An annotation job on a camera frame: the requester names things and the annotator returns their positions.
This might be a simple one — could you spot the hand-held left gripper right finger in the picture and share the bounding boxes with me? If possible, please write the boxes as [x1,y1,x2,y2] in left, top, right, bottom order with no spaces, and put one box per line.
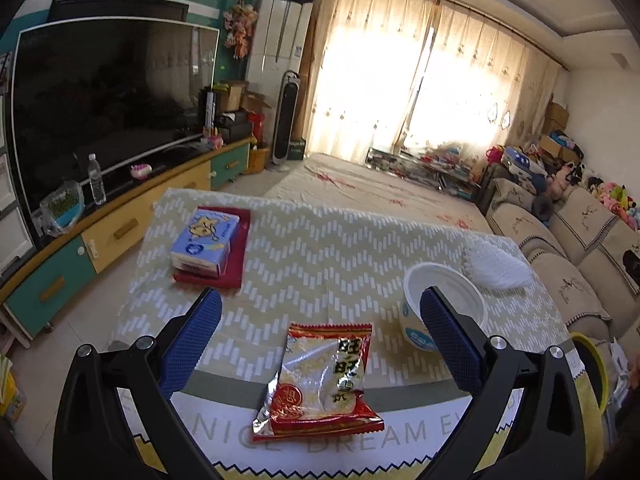
[420,286,598,480]

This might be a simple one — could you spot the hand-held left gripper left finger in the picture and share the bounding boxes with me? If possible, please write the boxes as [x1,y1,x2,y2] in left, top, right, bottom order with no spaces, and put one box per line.
[52,288,223,480]

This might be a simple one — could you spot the red snack packet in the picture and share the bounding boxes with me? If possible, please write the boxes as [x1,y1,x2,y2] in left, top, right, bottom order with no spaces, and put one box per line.
[252,322,385,442]

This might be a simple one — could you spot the yellow trash bin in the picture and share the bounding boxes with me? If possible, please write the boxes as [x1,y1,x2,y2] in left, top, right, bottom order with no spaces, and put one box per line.
[569,331,610,411]

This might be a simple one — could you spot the white paper bowl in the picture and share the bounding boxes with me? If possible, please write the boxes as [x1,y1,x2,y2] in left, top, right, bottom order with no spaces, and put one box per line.
[400,261,488,353]

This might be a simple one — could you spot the white folded cloth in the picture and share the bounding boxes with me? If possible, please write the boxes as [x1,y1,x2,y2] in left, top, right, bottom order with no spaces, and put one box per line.
[462,240,533,291]

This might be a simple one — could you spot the red flat tray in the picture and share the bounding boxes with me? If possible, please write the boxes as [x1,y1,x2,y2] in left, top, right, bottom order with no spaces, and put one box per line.
[172,205,252,291]

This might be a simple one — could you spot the blue tissue pack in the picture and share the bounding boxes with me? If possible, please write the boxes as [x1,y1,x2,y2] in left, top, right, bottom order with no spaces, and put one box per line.
[170,208,240,279]

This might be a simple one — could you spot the teal yellow television cabinet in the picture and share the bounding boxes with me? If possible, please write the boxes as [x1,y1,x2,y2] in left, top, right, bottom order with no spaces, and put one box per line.
[0,135,252,351]

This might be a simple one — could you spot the beige sofa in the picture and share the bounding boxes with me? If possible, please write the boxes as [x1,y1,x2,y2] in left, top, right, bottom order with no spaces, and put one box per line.
[475,176,640,356]

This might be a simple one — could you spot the chevron patterned tablecloth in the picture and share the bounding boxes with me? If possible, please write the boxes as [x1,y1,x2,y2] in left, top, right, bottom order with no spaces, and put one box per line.
[114,187,573,398]

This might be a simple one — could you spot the glass coffee table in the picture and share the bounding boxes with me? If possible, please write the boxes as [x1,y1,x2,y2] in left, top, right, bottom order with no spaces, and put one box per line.
[365,146,484,202]

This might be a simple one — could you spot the beige floral floor mat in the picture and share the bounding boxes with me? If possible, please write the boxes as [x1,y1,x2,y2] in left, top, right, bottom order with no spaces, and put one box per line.
[262,152,494,237]

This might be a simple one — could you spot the yellow green bag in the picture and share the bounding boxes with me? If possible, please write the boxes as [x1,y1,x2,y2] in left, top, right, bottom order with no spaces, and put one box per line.
[0,354,27,419]

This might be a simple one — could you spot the clear water bottle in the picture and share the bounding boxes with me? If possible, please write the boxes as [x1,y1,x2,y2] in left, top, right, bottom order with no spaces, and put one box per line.
[88,153,107,206]

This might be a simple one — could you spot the plastic bag of greens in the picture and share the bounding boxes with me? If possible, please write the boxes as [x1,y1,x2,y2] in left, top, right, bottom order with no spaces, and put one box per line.
[39,180,84,237]

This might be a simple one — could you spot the yellow basket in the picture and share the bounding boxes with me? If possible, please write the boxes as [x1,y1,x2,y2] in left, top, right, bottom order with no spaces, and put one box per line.
[245,147,271,176]

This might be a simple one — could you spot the pile of plush toys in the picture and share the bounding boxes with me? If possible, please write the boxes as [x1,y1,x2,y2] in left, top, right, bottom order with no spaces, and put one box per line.
[487,130,640,232]

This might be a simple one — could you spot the black box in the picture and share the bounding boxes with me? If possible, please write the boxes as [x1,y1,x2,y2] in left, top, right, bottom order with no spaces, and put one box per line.
[215,110,254,144]

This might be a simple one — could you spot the red canister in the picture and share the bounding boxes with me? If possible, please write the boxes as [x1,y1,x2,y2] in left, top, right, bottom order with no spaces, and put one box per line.
[248,112,266,149]

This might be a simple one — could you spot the black tower fan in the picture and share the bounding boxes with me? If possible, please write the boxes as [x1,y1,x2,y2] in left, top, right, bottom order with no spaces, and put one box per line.
[271,71,302,167]

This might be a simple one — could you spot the stacked cardboard boxes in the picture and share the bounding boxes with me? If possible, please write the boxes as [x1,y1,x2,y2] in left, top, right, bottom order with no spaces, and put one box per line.
[541,101,572,137]

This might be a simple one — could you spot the large black television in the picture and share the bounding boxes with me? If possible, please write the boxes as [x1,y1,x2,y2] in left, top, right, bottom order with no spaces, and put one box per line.
[11,17,221,217]

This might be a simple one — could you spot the open cardboard box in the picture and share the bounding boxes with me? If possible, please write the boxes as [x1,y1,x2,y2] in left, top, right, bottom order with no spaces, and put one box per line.
[215,81,272,117]

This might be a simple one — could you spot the beige embroidered curtains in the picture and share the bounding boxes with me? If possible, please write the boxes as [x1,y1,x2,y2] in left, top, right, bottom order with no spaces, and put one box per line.
[302,0,562,161]

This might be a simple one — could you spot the white standing air conditioner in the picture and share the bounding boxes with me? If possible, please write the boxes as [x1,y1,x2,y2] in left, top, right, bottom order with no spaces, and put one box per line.
[245,0,317,97]

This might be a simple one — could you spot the hanging flower decoration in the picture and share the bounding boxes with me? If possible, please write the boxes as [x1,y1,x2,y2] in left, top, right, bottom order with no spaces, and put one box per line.
[223,2,259,59]

